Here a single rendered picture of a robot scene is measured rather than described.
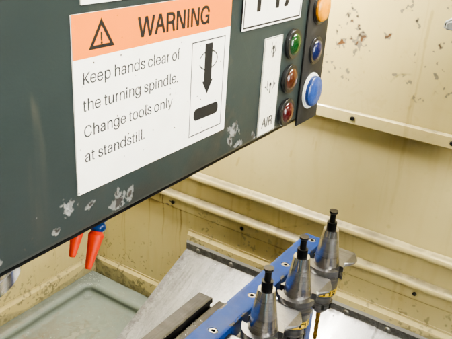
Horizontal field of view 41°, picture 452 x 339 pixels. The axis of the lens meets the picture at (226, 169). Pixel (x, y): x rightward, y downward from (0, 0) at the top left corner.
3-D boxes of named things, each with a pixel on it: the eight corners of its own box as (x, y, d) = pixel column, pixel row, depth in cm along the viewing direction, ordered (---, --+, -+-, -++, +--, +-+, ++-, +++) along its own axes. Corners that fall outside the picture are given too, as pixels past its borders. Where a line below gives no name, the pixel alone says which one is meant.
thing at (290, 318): (307, 317, 93) (308, 313, 92) (291, 335, 89) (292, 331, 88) (268, 300, 96) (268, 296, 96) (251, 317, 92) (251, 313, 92)
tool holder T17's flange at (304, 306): (283, 289, 101) (284, 276, 100) (318, 298, 99) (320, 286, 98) (271, 310, 95) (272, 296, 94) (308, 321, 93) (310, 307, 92)
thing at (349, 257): (360, 257, 110) (361, 253, 109) (349, 270, 106) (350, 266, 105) (325, 245, 113) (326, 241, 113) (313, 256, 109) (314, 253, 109)
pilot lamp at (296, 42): (301, 54, 54) (304, 30, 53) (290, 58, 53) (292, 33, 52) (295, 53, 55) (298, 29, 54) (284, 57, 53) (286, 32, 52)
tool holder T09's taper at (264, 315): (258, 313, 90) (262, 276, 88) (283, 325, 88) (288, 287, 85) (241, 327, 87) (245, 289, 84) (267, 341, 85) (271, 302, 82)
